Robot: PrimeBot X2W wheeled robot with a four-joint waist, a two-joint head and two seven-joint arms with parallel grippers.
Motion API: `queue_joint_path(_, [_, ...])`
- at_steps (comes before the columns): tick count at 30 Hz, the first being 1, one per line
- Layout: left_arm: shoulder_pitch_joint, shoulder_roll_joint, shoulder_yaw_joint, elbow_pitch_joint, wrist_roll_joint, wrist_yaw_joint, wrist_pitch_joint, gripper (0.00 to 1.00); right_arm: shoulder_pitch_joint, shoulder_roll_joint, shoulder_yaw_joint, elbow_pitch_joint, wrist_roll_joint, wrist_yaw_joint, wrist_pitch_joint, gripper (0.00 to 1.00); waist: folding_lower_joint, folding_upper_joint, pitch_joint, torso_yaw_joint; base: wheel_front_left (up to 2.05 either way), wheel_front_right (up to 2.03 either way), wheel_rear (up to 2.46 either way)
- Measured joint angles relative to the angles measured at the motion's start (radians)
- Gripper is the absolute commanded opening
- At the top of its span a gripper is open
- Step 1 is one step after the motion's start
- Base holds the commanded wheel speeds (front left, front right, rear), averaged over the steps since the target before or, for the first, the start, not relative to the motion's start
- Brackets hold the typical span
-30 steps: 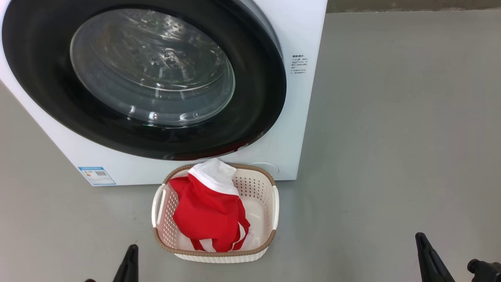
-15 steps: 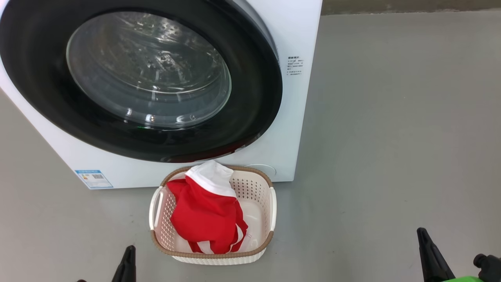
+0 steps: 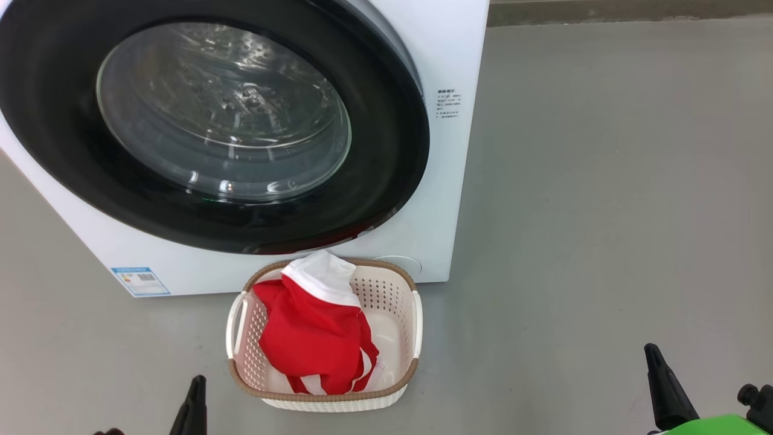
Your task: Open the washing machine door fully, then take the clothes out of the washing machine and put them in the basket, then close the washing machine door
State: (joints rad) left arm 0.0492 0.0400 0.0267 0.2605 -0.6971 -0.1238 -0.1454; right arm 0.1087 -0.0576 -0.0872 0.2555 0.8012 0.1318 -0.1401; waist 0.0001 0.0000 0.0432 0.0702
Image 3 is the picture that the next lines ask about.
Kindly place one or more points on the cream perforated laundry basket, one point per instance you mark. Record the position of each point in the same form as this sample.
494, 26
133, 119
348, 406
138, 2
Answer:
392, 302

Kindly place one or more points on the round glass washing machine door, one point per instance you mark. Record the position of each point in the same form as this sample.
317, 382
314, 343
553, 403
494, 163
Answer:
374, 169

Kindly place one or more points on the red and white garment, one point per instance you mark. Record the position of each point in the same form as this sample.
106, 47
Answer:
308, 332

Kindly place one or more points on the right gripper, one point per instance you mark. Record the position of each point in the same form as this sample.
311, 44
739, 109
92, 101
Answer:
724, 426

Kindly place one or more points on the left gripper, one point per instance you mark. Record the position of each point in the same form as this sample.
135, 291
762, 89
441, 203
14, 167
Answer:
109, 432

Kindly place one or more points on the white front-load washing machine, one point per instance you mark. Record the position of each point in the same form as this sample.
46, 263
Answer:
447, 199

